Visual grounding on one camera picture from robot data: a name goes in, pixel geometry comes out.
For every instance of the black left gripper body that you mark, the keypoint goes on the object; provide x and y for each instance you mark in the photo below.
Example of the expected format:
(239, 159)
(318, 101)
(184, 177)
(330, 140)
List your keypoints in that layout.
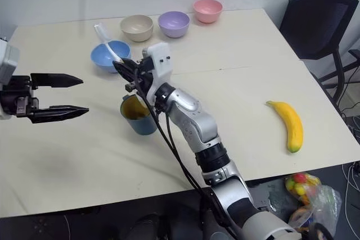
(17, 91)

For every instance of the beige bowl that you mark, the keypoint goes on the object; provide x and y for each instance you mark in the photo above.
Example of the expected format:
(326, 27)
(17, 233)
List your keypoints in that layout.
(137, 27)

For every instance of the yellow banana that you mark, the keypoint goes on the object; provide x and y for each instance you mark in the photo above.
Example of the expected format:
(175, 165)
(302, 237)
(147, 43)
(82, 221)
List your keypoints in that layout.
(292, 123)

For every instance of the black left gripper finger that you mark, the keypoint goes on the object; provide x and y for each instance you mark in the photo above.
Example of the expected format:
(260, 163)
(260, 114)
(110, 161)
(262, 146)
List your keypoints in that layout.
(59, 113)
(56, 80)

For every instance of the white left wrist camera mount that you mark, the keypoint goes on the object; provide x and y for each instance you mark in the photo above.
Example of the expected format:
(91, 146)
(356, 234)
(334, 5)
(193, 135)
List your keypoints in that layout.
(8, 60)

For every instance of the blue mug with yellow inside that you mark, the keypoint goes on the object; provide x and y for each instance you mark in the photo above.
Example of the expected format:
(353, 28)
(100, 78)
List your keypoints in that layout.
(142, 124)

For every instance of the dark rounded shape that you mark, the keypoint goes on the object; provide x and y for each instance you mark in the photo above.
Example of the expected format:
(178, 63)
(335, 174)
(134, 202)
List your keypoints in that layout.
(150, 227)

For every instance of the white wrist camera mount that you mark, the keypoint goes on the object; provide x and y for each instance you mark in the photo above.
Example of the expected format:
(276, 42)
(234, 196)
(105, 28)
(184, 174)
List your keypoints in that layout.
(161, 58)
(8, 60)

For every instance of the blue bowl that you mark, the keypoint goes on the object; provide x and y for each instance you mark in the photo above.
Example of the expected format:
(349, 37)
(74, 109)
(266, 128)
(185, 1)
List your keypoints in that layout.
(107, 56)

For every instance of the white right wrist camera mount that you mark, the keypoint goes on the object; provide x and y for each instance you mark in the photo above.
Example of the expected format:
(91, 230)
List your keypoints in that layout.
(161, 58)

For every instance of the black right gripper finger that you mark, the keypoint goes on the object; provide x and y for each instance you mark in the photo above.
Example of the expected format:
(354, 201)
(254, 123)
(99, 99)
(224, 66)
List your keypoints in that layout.
(131, 64)
(123, 72)

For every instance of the plastic bag of colourful toys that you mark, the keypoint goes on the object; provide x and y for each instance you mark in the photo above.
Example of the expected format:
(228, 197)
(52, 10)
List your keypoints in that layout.
(315, 198)

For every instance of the purple bowl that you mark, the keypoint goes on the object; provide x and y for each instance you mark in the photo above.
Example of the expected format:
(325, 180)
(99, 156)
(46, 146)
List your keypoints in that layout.
(173, 25)

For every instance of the pink bowl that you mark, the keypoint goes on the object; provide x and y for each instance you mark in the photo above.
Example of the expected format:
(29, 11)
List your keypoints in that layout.
(207, 11)

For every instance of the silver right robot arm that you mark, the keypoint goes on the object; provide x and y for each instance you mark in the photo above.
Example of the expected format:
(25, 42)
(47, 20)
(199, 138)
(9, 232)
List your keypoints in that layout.
(197, 122)

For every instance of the black office chair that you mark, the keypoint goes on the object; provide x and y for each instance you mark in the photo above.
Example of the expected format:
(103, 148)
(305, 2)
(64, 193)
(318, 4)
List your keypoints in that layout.
(315, 23)

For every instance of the white plastic spoon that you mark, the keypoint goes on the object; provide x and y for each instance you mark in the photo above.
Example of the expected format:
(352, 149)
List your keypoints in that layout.
(104, 39)

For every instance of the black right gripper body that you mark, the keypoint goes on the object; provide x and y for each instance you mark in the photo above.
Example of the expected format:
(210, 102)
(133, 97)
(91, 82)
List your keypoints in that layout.
(142, 78)

